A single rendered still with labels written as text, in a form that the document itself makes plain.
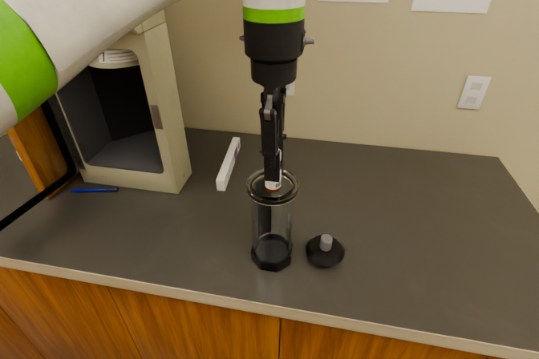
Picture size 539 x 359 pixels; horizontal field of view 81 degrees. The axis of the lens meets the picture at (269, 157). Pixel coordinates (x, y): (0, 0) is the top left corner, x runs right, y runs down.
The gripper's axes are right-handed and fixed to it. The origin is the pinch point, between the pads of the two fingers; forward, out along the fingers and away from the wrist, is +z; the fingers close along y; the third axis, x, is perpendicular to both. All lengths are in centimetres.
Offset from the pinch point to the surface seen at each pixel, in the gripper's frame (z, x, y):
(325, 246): 23.1, -12.0, 0.5
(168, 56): -11.2, 32.2, 25.8
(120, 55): -12.5, 41.9, 20.5
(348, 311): 28.4, -17.7, -11.2
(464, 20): -16, -47, 60
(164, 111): 1.0, 32.3, 18.5
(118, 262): 28.0, 36.3, -8.9
